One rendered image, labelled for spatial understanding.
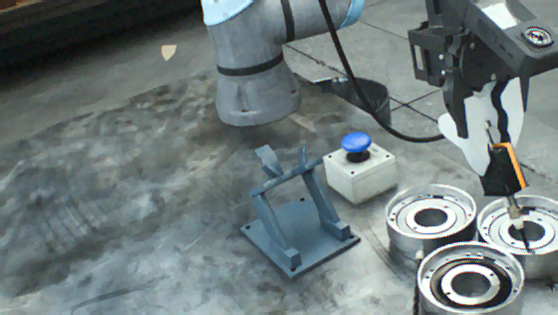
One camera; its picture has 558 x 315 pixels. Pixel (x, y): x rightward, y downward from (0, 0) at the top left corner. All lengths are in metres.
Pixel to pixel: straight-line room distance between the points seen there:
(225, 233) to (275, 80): 0.33
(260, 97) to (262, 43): 0.09
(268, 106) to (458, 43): 0.54
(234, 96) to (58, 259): 0.39
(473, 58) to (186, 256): 0.44
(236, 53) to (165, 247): 0.36
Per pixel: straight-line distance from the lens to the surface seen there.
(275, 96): 1.11
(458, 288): 0.73
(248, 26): 1.07
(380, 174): 0.88
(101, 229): 0.97
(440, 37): 0.64
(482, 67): 0.65
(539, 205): 0.81
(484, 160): 0.68
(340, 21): 1.13
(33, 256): 0.98
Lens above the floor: 1.30
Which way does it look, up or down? 28 degrees down
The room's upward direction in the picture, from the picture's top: 10 degrees counter-clockwise
